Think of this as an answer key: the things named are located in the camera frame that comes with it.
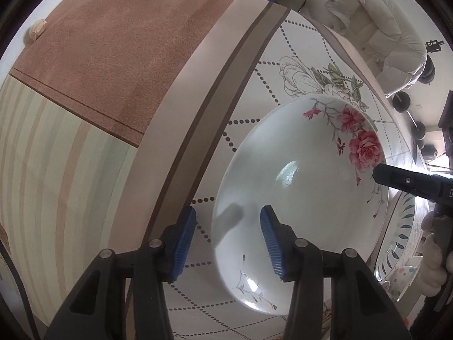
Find white plate pink roses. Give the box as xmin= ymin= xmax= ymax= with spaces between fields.
xmin=211 ymin=95 xmax=388 ymax=315

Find patterned floral tablecloth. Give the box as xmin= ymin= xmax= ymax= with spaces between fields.
xmin=120 ymin=0 xmax=429 ymax=340

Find blue striped white plate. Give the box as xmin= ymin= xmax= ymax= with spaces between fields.
xmin=374 ymin=192 xmax=415 ymax=282

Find white gloved right hand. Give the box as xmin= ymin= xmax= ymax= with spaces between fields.
xmin=416 ymin=211 xmax=452 ymax=298

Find white bowl blue pattern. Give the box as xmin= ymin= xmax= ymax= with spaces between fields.
xmin=381 ymin=256 xmax=422 ymax=302

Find white puffer jacket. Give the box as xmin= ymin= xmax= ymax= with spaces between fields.
xmin=300 ymin=0 xmax=427 ymax=95

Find barbell on rack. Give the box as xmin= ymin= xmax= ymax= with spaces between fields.
xmin=390 ymin=40 xmax=452 ymax=161

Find beige brown striped cloth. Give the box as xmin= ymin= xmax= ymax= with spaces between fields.
xmin=0 ymin=0 xmax=242 ymax=326

